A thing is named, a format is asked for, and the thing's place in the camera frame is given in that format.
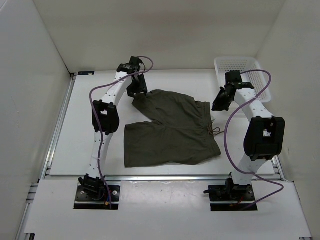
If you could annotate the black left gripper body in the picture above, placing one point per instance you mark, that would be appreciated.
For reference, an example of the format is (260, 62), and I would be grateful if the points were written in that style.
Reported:
(137, 86)

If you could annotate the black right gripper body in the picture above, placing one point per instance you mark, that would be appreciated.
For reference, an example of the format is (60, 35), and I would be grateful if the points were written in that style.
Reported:
(222, 102)

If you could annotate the olive green shorts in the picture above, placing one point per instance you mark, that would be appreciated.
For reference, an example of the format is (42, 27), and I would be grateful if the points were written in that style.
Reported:
(179, 131)

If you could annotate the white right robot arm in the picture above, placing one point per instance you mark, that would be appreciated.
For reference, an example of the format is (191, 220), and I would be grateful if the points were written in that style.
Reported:
(265, 134)

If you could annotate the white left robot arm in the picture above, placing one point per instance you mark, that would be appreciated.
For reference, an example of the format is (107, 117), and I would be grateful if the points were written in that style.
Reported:
(104, 99)

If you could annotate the white plastic mesh basket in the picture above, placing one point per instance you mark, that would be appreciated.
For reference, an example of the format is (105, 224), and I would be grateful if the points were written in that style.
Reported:
(225, 64)

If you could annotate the blue label sticker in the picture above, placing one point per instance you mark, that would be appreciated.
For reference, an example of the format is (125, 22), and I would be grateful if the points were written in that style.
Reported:
(86, 73)

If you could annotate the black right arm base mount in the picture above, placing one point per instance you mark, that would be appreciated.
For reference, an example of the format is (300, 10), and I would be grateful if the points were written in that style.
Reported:
(231, 197)

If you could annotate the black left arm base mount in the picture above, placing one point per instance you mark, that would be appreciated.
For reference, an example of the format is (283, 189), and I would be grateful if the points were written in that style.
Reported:
(92, 194)

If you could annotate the aluminium left side rail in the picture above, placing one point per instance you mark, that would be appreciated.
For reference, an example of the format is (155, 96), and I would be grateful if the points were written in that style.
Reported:
(46, 162)

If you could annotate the aluminium front rail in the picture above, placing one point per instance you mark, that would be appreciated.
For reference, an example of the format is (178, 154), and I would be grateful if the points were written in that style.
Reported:
(115, 178)

